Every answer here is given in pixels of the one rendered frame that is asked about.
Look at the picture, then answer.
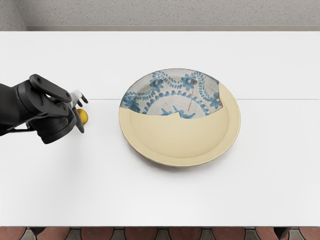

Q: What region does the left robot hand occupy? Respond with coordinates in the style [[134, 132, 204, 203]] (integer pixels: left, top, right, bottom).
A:
[[66, 89, 89, 135]]

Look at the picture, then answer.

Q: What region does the yellow fruit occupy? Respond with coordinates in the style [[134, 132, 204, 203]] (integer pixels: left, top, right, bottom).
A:
[[76, 108, 89, 126]]

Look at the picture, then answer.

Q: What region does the cream plate with blue pattern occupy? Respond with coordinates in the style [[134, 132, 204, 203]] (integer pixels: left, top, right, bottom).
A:
[[118, 68, 242, 168]]

